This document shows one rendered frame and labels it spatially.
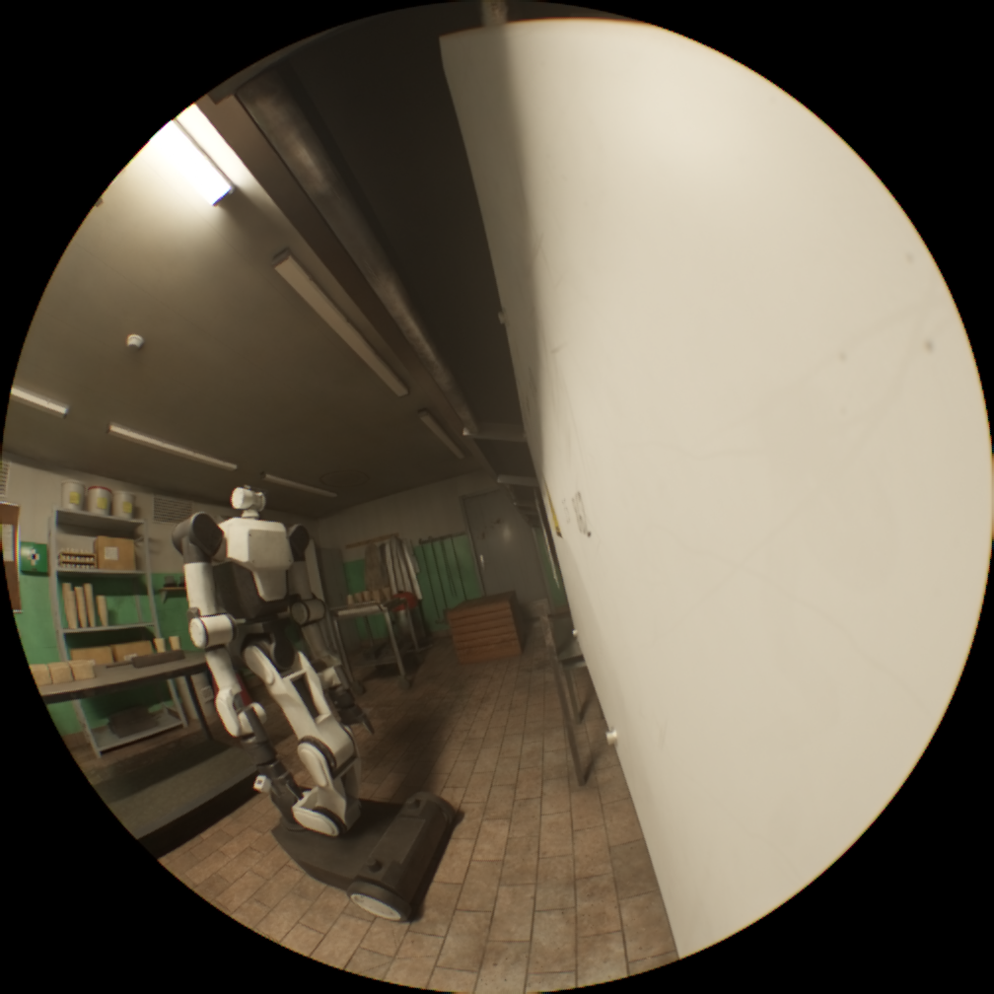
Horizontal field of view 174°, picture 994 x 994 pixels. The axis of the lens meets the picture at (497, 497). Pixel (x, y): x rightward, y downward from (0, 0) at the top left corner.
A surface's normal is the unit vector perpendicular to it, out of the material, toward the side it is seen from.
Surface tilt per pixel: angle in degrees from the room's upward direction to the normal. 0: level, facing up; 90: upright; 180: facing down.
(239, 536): 85
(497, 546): 90
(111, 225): 180
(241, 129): 180
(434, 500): 90
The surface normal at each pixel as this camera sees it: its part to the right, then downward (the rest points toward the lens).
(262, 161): 0.23, 0.96
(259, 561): 0.96, -0.25
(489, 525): -0.14, -0.15
